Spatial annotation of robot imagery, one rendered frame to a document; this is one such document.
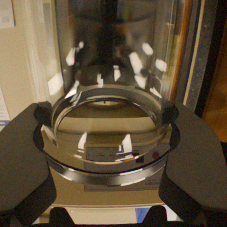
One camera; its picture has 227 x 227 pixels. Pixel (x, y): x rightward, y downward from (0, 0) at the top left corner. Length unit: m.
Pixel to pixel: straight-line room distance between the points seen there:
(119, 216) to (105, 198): 0.30
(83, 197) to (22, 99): 0.64
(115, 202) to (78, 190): 0.08
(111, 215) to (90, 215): 0.07
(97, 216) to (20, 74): 0.65
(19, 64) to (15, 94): 0.15
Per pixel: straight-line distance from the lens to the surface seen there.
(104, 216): 0.66
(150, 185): 0.37
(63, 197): 0.37
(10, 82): 0.89
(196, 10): 0.33
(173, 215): 0.46
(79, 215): 0.66
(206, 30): 0.34
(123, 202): 0.37
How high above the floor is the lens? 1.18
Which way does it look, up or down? 32 degrees up
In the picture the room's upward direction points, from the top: 179 degrees counter-clockwise
